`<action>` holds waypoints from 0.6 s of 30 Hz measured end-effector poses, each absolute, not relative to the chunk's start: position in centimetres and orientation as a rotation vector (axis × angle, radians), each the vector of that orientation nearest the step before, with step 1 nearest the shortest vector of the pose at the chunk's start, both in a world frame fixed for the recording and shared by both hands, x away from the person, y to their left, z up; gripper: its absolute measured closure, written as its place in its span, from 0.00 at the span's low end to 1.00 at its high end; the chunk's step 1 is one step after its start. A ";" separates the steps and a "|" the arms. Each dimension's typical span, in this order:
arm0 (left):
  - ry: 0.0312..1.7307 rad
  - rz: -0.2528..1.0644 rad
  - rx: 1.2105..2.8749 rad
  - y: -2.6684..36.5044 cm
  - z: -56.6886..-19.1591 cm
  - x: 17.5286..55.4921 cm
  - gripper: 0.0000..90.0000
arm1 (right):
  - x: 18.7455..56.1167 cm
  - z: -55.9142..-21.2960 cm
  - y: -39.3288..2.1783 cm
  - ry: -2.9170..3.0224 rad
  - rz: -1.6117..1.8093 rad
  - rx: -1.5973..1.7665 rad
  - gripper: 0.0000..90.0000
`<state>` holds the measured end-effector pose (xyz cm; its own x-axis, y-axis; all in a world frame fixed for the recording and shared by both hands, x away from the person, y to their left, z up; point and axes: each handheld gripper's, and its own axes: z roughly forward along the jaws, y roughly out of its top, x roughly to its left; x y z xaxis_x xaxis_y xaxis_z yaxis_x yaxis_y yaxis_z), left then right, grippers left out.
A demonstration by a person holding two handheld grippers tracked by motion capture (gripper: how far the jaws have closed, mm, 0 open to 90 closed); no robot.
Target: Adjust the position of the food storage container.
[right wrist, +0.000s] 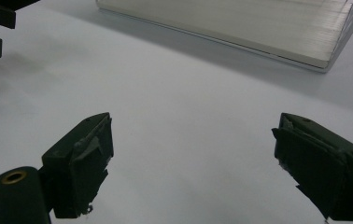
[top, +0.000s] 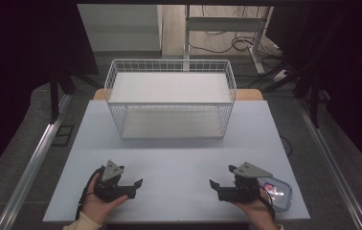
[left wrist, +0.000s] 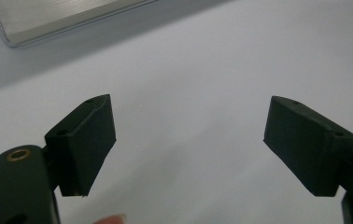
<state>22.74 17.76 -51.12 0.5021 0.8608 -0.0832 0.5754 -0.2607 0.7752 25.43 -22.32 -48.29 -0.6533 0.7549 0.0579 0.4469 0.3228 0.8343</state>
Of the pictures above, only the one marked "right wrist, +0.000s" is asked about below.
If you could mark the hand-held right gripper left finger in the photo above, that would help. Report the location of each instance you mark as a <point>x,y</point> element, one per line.
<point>81,168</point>

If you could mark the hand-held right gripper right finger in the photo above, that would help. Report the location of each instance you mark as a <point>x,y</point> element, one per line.
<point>317,165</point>

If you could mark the white flat box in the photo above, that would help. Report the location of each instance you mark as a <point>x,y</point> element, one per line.
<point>227,25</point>

